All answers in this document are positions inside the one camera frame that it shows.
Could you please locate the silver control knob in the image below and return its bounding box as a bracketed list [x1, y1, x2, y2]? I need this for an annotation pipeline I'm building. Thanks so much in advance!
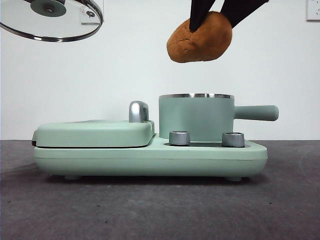
[168, 130, 190, 146]
[221, 131, 245, 148]

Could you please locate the glass pot lid green knob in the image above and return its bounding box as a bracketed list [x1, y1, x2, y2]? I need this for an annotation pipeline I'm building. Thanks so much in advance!
[0, 0, 105, 43]

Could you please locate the green breakfast machine base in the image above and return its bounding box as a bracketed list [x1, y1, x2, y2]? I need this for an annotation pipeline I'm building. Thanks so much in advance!
[32, 133, 268, 181]

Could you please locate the brown potato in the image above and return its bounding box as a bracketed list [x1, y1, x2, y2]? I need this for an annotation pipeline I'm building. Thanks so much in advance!
[166, 11, 233, 63]

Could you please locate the chrome curved handle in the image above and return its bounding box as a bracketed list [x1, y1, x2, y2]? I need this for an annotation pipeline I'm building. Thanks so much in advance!
[128, 100, 151, 124]

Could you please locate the white wall socket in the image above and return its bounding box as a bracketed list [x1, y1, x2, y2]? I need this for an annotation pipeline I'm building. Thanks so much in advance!
[306, 0, 320, 22]
[79, 5, 105, 26]

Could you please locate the green pot with side handle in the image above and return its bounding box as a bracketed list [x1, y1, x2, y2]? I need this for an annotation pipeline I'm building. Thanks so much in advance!
[158, 93, 280, 141]

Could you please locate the green griddle lid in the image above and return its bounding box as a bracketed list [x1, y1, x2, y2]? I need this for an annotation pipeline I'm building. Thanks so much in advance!
[31, 119, 156, 149]

